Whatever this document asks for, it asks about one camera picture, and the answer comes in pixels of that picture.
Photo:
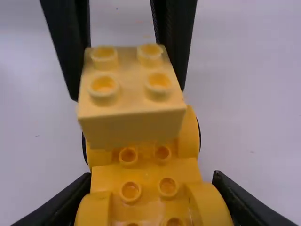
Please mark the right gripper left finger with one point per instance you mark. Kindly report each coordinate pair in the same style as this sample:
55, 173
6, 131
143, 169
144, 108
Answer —
63, 204

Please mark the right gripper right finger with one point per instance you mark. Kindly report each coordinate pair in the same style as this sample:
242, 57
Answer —
240, 204

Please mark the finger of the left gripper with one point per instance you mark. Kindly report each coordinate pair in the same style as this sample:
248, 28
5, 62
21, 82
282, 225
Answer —
176, 35
70, 35

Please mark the yellow toy brick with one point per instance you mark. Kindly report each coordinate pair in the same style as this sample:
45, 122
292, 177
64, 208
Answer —
131, 99

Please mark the yellow toy car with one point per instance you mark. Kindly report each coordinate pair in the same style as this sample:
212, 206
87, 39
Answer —
145, 174

